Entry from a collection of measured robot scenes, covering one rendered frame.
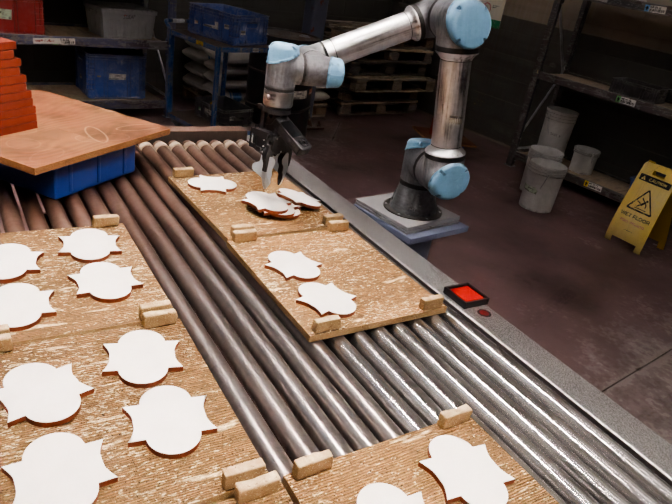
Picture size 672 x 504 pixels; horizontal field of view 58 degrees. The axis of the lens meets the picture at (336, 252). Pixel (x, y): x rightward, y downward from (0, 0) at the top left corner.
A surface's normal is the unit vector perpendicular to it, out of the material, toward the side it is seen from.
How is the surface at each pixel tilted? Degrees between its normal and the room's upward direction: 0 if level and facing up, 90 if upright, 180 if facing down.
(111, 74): 90
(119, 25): 97
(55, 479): 0
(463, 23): 81
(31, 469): 0
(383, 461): 0
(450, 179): 96
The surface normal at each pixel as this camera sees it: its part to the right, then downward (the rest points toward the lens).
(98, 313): 0.16, -0.88
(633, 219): -0.76, -0.07
